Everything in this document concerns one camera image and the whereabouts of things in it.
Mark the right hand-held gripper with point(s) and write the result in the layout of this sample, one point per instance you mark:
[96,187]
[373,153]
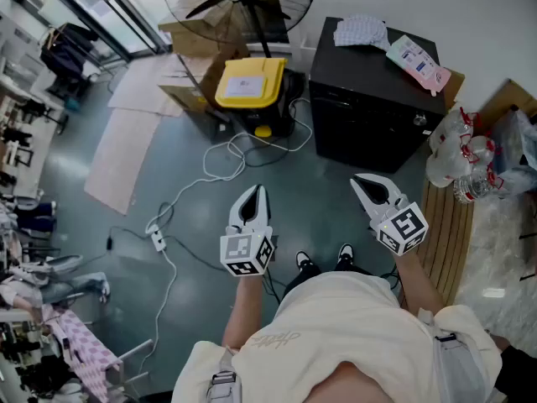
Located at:
[403,229]

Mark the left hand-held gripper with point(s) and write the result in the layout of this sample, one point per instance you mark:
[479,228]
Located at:
[245,252]

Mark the black washing machine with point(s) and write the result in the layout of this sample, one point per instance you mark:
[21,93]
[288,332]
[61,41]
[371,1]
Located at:
[356,69]

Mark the person's right forearm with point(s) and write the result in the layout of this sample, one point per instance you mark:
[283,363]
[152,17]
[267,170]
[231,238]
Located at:
[419,279]

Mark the person's left forearm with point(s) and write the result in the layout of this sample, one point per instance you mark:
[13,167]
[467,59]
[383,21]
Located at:
[245,309]

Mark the brown cardboard box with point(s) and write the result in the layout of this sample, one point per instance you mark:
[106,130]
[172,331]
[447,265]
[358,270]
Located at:
[180,92]

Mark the person's right white black shoe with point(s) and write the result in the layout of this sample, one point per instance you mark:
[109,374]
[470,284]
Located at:
[346,252]

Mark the person's white black shoe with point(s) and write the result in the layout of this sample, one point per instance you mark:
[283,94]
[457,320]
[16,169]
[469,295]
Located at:
[303,258]
[346,252]

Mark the person's left white black shoe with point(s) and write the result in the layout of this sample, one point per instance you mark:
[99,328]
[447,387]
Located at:
[303,258]

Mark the white-bagged water jug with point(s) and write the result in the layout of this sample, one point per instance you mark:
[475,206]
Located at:
[446,162]

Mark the curved wooden slatted bench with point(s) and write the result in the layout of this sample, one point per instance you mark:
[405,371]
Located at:
[444,242]

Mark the person's black trousers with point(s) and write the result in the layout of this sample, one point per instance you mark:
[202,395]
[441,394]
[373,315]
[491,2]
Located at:
[306,273]

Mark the white power strip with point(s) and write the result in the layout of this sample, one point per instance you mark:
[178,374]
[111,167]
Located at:
[158,238]

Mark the yellow lidded black bin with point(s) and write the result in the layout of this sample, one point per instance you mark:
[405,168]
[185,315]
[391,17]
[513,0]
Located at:
[247,82]

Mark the brown cardboard panel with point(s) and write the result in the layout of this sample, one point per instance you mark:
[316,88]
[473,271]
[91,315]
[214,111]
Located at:
[455,88]

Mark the pink detergent pouch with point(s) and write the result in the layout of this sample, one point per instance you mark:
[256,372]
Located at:
[419,65]

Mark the flat cardboard sheet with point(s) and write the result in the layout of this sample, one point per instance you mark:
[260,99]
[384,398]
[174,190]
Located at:
[121,162]
[138,86]

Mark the person's beige t-shirt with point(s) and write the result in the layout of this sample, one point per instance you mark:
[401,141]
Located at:
[335,330]

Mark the clear plastic bag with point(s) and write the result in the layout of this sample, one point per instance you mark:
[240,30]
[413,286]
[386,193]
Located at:
[516,149]

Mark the light wooden panel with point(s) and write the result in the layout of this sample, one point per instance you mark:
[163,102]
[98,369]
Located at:
[507,95]

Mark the white checked cloth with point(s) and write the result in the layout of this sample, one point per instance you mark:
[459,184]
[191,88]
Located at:
[361,32]

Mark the large cardboard box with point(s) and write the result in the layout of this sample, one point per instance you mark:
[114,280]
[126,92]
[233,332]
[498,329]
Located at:
[189,36]

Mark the pink checked ironing board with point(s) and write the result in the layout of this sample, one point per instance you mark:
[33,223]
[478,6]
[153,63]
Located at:
[84,351]

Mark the white desk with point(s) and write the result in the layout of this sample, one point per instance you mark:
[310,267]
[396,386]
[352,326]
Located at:
[38,149]

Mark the dark garment rack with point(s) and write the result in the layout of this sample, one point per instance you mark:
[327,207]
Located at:
[67,57]

